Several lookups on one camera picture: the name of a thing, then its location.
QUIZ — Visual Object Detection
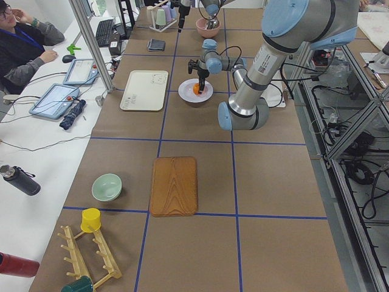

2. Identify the far teach pendant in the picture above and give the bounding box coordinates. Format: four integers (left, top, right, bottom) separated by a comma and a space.
63, 59, 98, 86

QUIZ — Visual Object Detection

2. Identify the wooden cutting board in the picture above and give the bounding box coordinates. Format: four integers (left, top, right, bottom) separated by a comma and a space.
150, 156, 198, 217

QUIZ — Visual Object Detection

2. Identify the seated person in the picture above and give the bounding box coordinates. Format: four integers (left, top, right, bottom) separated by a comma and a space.
1, 1, 64, 94

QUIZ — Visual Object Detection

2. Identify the wooden cup rack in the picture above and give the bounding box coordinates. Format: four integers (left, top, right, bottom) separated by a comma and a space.
57, 225, 122, 291

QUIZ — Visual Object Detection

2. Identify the pink bowl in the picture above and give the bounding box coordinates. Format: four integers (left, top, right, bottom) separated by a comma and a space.
195, 18, 221, 38

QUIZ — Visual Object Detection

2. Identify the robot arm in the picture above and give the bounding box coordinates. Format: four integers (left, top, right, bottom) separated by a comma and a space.
171, 0, 231, 33
188, 1, 359, 131

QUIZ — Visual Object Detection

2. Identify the yellow cup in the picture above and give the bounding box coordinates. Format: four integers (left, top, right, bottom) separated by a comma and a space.
80, 208, 102, 233

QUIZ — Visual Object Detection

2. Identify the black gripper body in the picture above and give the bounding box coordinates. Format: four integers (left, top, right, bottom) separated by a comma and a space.
179, 5, 190, 21
188, 60, 210, 80

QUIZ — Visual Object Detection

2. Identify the white wire cup rack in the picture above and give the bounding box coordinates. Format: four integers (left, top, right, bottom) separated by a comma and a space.
149, 19, 177, 32

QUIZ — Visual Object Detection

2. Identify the small metal cup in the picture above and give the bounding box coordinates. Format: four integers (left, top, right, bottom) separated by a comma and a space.
95, 96, 104, 106

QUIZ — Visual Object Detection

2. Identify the folded dark blue umbrella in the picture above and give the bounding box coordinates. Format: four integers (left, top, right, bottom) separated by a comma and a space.
60, 100, 86, 130

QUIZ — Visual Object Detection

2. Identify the red bottle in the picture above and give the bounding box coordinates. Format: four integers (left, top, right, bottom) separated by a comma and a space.
1, 252, 40, 278

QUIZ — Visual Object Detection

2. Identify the aluminium camera post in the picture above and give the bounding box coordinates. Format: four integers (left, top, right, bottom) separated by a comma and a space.
69, 0, 114, 93

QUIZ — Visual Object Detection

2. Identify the metal scoop in bowl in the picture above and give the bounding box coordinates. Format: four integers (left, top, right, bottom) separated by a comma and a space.
205, 18, 219, 30

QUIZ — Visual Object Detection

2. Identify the light green bowl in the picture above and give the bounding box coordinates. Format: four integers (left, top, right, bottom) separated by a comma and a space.
91, 173, 122, 202

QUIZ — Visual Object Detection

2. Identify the folded grey cloth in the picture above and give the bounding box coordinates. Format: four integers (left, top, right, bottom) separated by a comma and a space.
147, 39, 166, 52

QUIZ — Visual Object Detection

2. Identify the cream bear print tray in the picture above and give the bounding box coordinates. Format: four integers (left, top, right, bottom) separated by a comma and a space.
119, 70, 168, 111

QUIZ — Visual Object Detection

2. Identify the black keyboard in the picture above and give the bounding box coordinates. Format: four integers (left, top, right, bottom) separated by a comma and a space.
95, 19, 114, 47

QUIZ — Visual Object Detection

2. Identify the near teach pendant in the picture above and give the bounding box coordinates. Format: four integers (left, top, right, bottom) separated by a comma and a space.
29, 83, 80, 120

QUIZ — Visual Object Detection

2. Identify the white round plate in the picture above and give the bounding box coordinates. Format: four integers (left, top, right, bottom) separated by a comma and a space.
178, 78, 213, 103

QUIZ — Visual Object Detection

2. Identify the black computer mouse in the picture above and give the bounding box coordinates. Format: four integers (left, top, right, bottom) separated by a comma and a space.
62, 55, 76, 63

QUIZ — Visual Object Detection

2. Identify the orange fruit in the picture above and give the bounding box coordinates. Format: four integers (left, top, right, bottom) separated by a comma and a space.
193, 83, 203, 96

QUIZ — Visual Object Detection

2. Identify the teach pendant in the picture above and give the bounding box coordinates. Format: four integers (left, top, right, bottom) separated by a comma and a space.
29, 83, 80, 120
63, 59, 98, 86

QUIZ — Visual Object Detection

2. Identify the black bottle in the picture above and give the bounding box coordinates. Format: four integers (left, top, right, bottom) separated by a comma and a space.
1, 165, 41, 196

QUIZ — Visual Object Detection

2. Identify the dark green cup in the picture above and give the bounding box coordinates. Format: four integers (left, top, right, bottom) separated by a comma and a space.
61, 276, 94, 292

